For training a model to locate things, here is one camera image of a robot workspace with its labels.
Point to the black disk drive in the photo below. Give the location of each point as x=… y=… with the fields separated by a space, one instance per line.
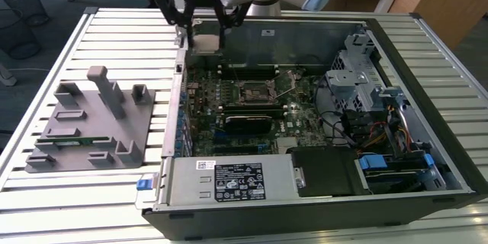
x=392 y=182

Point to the blue case latch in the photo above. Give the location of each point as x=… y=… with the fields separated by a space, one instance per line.
x=143 y=184

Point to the black open PC case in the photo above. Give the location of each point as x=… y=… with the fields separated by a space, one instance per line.
x=267 y=221

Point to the silver CPU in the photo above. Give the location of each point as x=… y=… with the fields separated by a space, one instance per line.
x=206 y=43

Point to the green RAM stick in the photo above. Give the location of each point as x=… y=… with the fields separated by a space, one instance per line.
x=72 y=140

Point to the small silver chipset heatsink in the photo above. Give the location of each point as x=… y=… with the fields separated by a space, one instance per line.
x=287 y=144

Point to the black RAM stick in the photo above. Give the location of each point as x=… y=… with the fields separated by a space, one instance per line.
x=250 y=75
x=255 y=114

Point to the thin metal locking lever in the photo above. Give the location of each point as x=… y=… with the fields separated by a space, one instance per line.
x=238 y=75

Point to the blue disk carrier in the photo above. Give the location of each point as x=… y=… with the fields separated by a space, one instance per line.
x=371 y=164

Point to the blue plastic clip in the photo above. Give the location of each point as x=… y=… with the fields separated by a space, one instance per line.
x=428 y=160

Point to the silver drive cage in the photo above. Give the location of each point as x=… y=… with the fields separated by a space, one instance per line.
x=343 y=81

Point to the grey parts rack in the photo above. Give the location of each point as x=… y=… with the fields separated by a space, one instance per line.
x=95 y=141

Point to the grey table leg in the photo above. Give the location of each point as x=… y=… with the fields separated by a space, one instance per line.
x=7 y=72

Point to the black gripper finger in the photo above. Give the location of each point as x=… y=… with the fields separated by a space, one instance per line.
x=234 y=16
x=171 y=4

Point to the black plastic shroud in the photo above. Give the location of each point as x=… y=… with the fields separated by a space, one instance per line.
x=328 y=172

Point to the CPU socket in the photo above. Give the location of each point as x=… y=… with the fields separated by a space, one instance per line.
x=258 y=93

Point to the black graphics card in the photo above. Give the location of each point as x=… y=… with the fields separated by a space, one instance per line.
x=248 y=126

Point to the silver power supply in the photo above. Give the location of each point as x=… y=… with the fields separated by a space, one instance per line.
x=183 y=181

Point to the green motherboard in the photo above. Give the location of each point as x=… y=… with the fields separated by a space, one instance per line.
x=304 y=118

